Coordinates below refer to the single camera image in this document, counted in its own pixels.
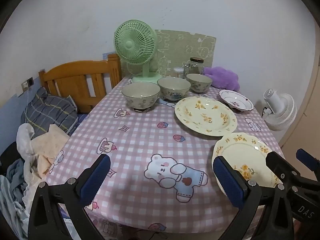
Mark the beige cloth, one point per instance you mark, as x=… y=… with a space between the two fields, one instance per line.
x=50 y=142

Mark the grey floral ceramic bowl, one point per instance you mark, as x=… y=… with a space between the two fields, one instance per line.
x=173 y=86
x=140 y=92
x=198 y=81

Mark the cotton swab container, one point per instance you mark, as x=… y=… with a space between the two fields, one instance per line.
x=178 y=72

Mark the white red-rimmed plate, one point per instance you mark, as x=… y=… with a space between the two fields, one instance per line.
x=235 y=100

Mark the white floor fan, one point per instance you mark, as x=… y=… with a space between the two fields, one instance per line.
x=280 y=112

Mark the wooden bed headboard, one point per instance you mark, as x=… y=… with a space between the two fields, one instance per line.
x=75 y=75

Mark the large yellow floral plate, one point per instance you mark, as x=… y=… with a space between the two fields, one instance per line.
x=205 y=115

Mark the pink checked tablecloth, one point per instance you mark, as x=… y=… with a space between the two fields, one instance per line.
x=140 y=140

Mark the green printed board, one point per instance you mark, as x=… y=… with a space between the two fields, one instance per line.
x=180 y=47

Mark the wall socket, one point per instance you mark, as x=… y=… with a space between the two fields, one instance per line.
x=29 y=82

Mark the beige door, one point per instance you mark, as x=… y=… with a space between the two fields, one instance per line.
x=305 y=130

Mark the scalloped yellow floral plate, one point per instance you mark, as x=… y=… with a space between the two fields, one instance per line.
x=240 y=152

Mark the purple plush toy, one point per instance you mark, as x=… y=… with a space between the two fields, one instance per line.
x=222 y=77

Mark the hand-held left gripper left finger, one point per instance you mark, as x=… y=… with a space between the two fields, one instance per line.
x=96 y=177

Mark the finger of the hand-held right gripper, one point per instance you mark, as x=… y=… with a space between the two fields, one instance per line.
x=275 y=162
x=306 y=158

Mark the green desk fan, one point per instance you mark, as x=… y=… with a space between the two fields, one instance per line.
x=131 y=45

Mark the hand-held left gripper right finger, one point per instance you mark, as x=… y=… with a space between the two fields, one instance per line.
x=228 y=180

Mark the glass jar with lid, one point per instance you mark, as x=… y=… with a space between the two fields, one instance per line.
x=193 y=67

